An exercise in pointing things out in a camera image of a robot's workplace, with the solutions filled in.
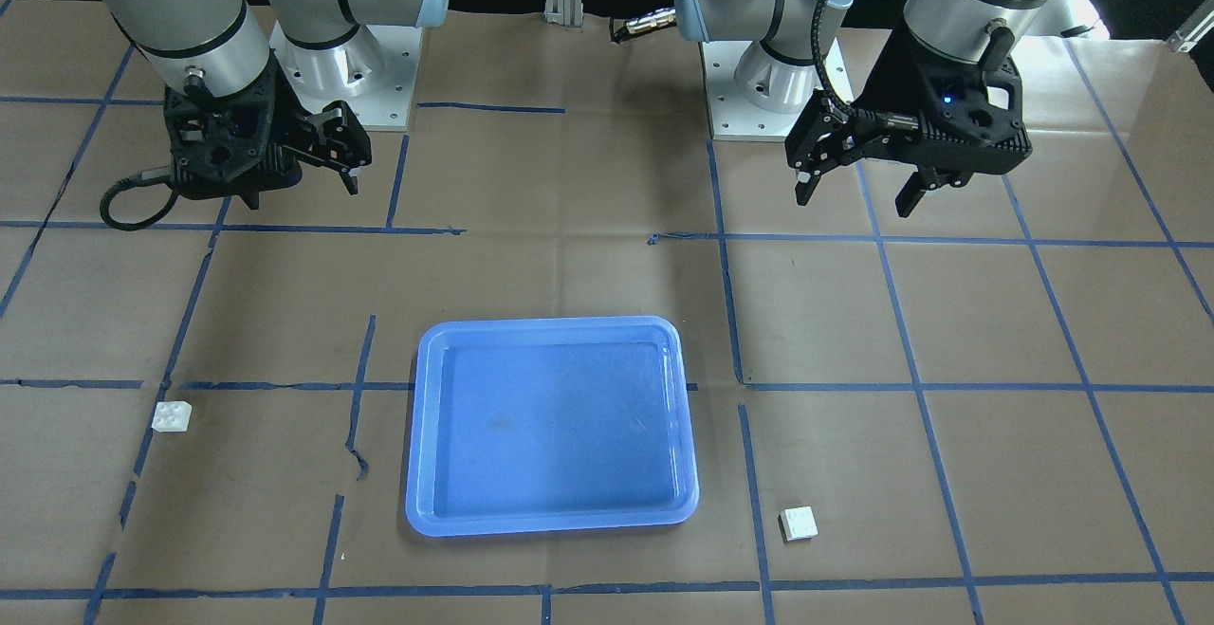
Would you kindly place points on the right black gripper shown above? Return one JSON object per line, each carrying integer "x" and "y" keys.
{"x": 282, "y": 109}

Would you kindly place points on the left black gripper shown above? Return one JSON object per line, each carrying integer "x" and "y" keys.
{"x": 892, "y": 75}

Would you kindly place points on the white block studs up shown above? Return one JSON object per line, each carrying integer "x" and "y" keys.
{"x": 171, "y": 417}

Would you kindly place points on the white block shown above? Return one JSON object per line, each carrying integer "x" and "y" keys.
{"x": 798, "y": 524}

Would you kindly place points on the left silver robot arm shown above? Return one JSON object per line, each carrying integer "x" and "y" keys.
{"x": 801, "y": 31}

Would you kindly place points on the blue plastic tray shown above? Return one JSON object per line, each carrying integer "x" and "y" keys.
{"x": 539, "y": 425}

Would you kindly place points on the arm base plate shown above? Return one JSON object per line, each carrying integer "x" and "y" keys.
{"x": 373, "y": 71}
{"x": 759, "y": 103}

